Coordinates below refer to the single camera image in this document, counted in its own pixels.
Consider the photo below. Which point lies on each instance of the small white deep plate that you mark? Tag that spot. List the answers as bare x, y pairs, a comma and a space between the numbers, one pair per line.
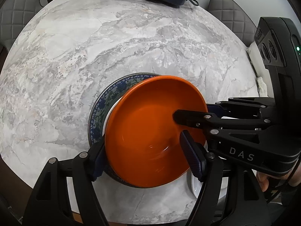
195, 185

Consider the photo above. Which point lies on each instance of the green blue patterned bowl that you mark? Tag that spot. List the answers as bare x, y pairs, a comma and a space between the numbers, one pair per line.
101, 107

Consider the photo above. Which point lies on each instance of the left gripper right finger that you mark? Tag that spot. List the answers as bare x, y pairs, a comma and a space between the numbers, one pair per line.
194, 155

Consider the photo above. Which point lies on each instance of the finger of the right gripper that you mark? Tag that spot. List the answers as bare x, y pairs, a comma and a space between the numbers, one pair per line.
243, 107
204, 120

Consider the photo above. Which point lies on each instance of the dark grey quilted chair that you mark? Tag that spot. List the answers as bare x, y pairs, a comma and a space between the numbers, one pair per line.
235, 18

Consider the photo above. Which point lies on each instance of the orange plastic bowl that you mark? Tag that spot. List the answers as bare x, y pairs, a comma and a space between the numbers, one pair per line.
142, 140

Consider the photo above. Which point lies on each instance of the person's right hand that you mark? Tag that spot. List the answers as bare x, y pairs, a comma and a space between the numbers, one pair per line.
264, 183

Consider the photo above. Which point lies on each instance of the light grey quilted chair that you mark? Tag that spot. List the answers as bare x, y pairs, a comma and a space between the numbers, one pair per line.
15, 15

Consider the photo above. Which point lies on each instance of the white dish cloth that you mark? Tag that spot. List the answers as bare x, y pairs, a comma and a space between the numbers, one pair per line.
262, 87

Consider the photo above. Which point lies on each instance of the white purple rice cooker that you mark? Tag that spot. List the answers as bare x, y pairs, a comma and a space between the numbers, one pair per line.
255, 59

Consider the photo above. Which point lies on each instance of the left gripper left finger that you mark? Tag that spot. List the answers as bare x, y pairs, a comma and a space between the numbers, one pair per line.
99, 159

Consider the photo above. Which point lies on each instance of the white bowl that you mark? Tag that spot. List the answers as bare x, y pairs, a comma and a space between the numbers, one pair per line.
107, 118

